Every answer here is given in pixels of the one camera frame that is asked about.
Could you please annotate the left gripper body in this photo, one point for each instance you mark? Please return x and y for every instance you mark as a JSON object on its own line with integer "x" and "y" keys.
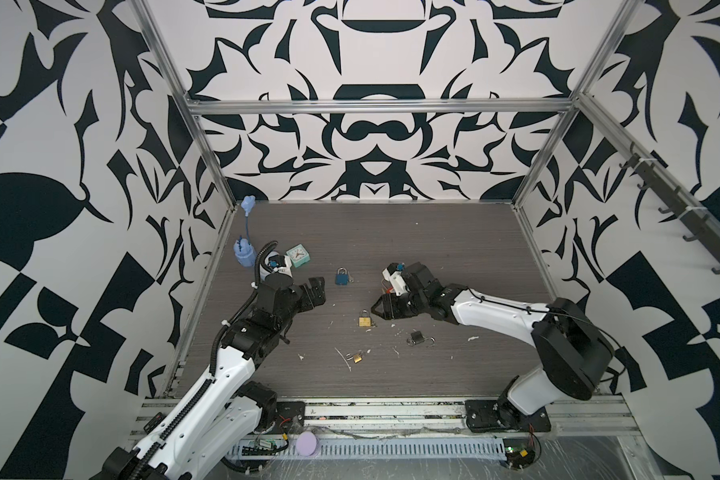
{"x": 306, "y": 301}

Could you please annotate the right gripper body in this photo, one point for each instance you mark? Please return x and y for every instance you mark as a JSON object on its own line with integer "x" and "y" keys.
{"x": 408, "y": 306}

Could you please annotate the brass padlock with key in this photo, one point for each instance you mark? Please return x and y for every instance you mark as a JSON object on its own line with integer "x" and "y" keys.
{"x": 365, "y": 319}

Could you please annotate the blue padlock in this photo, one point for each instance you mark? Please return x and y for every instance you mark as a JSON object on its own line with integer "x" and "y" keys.
{"x": 343, "y": 277}

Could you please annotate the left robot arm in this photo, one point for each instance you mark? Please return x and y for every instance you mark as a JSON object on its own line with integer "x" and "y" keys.
{"x": 225, "y": 404}

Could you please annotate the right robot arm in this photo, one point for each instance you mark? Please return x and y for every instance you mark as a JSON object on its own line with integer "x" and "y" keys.
{"x": 573, "y": 353}

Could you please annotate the black padlock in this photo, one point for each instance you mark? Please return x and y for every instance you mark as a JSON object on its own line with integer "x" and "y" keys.
{"x": 418, "y": 338}

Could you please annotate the mint green alarm clock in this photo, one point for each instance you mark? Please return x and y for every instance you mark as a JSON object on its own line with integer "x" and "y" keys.
{"x": 298, "y": 255}

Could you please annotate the blue flower toy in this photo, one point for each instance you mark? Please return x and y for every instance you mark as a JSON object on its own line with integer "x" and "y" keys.
{"x": 244, "y": 250}

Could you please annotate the purple round lid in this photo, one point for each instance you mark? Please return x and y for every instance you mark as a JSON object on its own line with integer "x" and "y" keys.
{"x": 307, "y": 444}

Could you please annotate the green circuit board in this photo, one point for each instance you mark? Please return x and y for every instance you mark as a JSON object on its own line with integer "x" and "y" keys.
{"x": 521, "y": 455}

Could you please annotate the black hook rack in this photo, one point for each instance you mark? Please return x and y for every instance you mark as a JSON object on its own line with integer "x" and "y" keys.
{"x": 676, "y": 201}

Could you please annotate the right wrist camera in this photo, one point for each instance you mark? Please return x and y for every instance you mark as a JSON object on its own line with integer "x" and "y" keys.
{"x": 402, "y": 279}

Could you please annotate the white cable duct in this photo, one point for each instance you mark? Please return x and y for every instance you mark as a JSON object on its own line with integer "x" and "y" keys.
{"x": 492, "y": 449}

